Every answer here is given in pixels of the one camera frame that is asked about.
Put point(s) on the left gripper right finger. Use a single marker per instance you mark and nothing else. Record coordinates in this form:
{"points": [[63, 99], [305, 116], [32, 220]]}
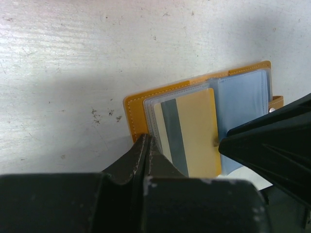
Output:
{"points": [[173, 203]]}

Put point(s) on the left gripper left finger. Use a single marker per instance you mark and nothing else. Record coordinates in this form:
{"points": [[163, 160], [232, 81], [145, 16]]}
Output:
{"points": [[98, 202]]}

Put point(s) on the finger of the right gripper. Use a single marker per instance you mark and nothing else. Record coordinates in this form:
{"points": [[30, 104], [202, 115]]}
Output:
{"points": [[277, 146]]}

